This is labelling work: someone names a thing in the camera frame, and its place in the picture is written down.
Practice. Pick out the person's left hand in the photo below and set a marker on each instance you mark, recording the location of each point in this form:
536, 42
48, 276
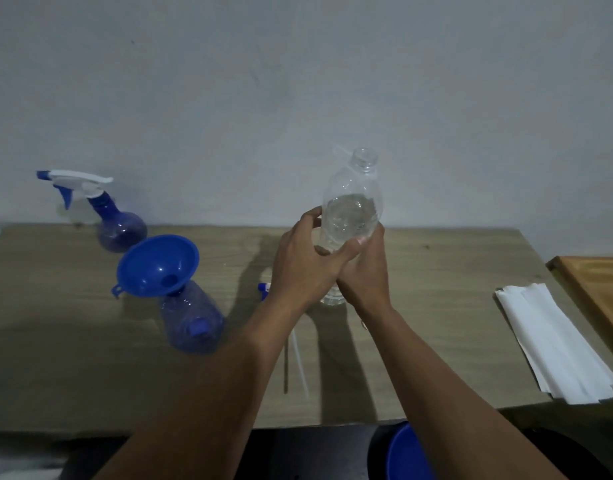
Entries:
296, 269

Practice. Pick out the person's right hand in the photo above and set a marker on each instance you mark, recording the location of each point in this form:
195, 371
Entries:
369, 282

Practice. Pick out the person's left thumb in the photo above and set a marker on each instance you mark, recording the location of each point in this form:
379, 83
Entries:
339, 250

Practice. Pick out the person's right thumb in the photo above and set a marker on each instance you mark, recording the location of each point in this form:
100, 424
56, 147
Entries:
377, 239

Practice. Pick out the clear plastic water bottle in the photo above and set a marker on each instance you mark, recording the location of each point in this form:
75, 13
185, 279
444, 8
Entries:
351, 194

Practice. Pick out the person's left forearm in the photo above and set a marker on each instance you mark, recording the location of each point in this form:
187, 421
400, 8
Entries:
221, 394

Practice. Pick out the person's right forearm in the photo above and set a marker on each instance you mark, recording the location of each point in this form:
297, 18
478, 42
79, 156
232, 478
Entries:
436, 394

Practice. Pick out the spray head with dip tube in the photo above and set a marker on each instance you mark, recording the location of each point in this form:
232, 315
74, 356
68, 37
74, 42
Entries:
263, 290

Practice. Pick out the blue translucent bottle body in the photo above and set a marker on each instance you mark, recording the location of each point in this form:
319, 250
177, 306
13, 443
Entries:
191, 319

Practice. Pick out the blue plastic funnel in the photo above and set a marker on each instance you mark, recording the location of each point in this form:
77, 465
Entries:
154, 264

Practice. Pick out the folded white paper towels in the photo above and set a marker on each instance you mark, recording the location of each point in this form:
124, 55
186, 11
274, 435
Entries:
551, 339

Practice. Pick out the blue plastic basin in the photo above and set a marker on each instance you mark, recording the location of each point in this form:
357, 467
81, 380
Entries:
406, 457

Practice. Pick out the blue spray bottle white trigger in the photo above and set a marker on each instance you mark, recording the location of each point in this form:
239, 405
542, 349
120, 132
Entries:
117, 227

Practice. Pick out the wooden board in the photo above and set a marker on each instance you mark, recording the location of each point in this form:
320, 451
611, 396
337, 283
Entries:
599, 289

